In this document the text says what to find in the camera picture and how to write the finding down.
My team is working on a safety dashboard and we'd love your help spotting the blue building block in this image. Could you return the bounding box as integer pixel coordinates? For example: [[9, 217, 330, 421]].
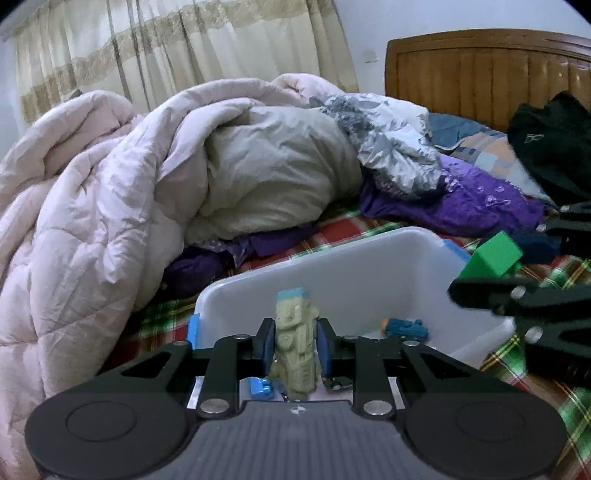
[[246, 377, 276, 401]]

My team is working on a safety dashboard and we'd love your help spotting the green building block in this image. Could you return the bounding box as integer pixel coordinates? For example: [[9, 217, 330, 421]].
[[459, 231, 523, 279]]

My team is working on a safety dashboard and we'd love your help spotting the tan toy robot figure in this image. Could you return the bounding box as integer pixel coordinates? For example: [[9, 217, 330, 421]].
[[270, 288, 320, 399]]

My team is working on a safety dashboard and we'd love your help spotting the small dark toy car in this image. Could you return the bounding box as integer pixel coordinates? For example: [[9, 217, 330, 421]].
[[322, 376, 353, 392]]

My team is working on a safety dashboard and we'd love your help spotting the teal toy train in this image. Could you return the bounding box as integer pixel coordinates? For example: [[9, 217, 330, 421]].
[[382, 318, 429, 342]]

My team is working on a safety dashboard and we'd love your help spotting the plaid bed sheet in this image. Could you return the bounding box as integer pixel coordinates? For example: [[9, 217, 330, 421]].
[[128, 209, 591, 480]]

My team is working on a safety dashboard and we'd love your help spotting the black garment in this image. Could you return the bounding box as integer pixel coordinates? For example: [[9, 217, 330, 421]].
[[507, 91, 591, 206]]

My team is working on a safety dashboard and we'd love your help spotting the white plastic storage bin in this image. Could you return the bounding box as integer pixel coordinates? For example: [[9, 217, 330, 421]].
[[187, 227, 515, 368]]

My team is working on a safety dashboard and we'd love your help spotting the purple garment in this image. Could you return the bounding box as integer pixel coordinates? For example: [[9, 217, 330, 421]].
[[162, 156, 560, 296]]

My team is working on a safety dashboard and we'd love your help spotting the patchwork pillow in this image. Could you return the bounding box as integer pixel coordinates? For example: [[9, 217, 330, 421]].
[[429, 113, 554, 206]]

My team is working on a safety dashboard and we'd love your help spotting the wooden headboard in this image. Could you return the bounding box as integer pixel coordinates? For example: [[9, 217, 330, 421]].
[[385, 29, 590, 131]]

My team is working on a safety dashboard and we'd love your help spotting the grey floral white garment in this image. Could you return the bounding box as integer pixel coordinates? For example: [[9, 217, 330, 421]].
[[310, 93, 444, 200]]

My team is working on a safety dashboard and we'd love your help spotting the pink quilted comforter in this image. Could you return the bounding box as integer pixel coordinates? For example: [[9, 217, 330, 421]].
[[1, 73, 361, 479]]

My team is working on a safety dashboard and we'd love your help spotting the striped beige curtain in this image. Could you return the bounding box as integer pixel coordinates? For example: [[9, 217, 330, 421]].
[[11, 0, 359, 124]]

